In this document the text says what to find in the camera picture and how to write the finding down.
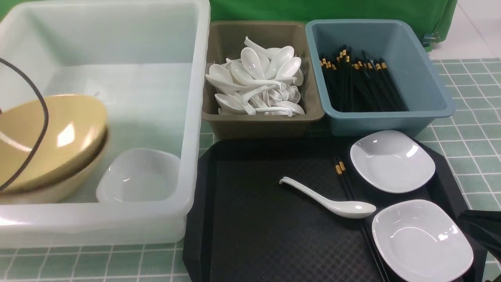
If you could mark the black chopstick gold band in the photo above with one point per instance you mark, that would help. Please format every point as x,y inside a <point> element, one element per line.
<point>361,222</point>
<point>345,173</point>

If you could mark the white ceramic soup spoon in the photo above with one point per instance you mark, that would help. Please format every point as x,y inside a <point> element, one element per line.
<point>346,209</point>

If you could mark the white square dish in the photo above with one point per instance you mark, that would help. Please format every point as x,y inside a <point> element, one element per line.
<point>421,243</point>
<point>139,175</point>
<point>392,162</point>

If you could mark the yellow noodle bowl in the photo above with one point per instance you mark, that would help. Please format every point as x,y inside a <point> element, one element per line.
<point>76,127</point>
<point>63,189</point>

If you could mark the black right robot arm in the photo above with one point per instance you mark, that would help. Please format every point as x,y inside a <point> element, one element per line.
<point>485,228</point>

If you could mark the yellow noodle bowl in bin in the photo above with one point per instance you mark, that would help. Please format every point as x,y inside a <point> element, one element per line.
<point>63,189</point>

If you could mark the pile of white spoons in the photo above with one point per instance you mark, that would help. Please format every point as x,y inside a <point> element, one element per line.
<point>261,82</point>

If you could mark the black textured serving tray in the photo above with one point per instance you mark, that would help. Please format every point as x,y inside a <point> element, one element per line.
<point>246,227</point>

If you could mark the olive brown spoon bin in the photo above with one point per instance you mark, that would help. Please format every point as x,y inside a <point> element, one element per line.
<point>226,40</point>

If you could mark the bundle of black chopsticks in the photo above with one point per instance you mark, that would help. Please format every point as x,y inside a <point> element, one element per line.
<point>360,83</point>

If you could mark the large translucent white bin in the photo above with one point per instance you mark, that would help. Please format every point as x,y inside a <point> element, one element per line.
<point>145,61</point>

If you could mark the white square dish in bin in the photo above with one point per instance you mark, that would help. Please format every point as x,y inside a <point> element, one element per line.
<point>139,175</point>

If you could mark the blue chopstick bin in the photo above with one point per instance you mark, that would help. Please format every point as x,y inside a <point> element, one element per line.
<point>413,72</point>

